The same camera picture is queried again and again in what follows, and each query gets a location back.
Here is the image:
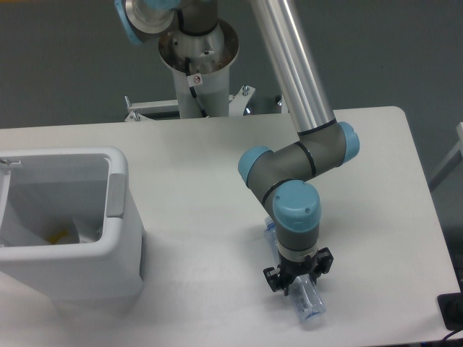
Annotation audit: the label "clear plastic water bottle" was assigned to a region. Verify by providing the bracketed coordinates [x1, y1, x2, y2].
[263, 216, 326, 324]

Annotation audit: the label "white metal base frame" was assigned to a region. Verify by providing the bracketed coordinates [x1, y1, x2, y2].
[124, 85, 289, 122]

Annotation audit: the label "white plastic wrapper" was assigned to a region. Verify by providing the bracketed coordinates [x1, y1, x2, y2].
[20, 217, 103, 246]

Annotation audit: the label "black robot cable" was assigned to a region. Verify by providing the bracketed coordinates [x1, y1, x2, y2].
[184, 56, 210, 119]

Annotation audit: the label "yellow trash in can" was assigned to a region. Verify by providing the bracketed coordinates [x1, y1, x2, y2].
[46, 229, 70, 245]

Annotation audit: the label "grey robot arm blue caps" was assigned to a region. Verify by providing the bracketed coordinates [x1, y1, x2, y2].
[114, 1, 360, 292]

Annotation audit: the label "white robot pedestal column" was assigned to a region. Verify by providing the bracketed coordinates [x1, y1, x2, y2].
[158, 19, 239, 100]

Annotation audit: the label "white frame at right edge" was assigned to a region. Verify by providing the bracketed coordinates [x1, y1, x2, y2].
[428, 122, 462, 192]

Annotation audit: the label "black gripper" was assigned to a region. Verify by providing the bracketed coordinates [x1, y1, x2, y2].
[263, 247, 334, 296]

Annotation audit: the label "white trash can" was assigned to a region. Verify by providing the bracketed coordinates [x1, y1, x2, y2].
[1, 147, 145, 301]

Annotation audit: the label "black device at table corner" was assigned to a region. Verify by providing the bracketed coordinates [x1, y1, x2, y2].
[437, 292, 462, 330]

